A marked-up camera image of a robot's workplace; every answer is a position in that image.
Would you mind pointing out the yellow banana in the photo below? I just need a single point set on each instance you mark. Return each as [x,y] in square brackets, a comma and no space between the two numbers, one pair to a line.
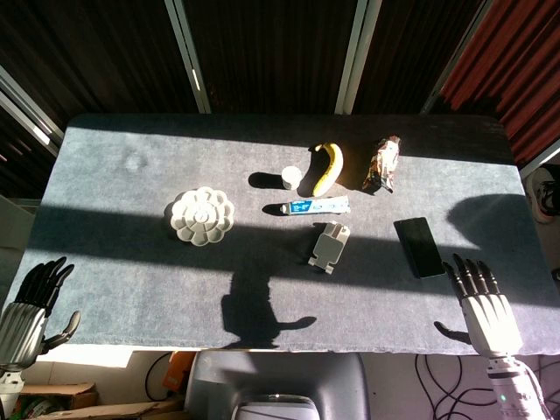
[332,168]

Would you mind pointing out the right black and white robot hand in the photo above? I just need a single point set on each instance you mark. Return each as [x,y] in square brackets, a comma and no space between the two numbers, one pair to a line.
[490,315]

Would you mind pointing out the black and white sneaker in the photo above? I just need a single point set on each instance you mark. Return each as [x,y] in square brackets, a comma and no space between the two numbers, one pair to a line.
[544,192]

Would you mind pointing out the red curtain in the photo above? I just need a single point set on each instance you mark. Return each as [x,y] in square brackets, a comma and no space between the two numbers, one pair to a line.
[507,52]

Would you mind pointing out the white flower-shaped palette tray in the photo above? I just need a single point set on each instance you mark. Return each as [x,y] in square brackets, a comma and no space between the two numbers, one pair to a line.
[202,216]

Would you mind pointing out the small white cup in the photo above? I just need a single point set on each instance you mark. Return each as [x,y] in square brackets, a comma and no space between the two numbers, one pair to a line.
[291,177]

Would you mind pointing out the grey frame post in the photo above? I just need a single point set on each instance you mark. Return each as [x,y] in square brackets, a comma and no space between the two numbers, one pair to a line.
[455,57]

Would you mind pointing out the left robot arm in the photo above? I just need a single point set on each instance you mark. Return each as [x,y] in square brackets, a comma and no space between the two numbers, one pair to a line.
[9,389]

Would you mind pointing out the white plastic stand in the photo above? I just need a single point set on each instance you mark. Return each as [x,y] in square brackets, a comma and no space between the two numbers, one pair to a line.
[329,247]

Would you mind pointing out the brown cardboard box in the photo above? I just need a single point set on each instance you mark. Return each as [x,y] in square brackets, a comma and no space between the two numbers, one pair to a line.
[57,394]

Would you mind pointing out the orange object under table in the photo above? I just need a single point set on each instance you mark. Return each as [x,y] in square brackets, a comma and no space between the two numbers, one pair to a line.
[179,369]

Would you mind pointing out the grey robot body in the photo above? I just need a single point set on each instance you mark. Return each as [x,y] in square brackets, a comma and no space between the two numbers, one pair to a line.
[280,385]

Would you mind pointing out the dark brown curtain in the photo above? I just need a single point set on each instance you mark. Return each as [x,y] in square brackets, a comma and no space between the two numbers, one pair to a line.
[271,52]

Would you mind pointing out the white frame rail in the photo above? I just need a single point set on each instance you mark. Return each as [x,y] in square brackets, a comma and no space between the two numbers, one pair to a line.
[26,114]

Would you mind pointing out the flat cardboard sheet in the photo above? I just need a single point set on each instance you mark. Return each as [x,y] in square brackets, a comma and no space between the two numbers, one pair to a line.
[114,411]

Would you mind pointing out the crumpled brown snack bag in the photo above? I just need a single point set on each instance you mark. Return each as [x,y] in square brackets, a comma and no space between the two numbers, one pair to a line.
[382,166]

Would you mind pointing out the white frame post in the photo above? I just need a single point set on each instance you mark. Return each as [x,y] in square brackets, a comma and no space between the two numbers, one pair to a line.
[355,57]
[188,52]

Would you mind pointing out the blue and white toothpaste tube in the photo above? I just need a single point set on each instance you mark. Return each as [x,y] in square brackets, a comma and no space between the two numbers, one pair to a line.
[315,205]

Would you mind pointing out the blue-grey table cloth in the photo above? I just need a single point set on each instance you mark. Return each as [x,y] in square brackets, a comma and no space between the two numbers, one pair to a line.
[131,284]

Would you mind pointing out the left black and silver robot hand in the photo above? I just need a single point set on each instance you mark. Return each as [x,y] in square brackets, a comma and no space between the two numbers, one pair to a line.
[22,324]

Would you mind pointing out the black smartphone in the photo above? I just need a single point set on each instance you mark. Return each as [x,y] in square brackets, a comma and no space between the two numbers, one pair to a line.
[419,247]

